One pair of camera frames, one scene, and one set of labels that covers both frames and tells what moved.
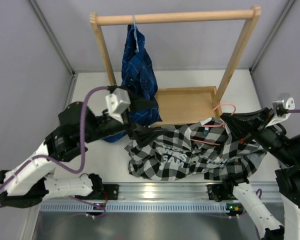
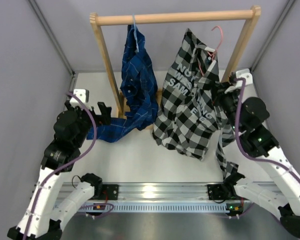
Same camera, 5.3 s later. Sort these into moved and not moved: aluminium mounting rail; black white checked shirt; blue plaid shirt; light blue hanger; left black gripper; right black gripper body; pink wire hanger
Moved: right black gripper body; black white checked shirt; left black gripper; pink wire hanger
Not moved: blue plaid shirt; aluminium mounting rail; light blue hanger
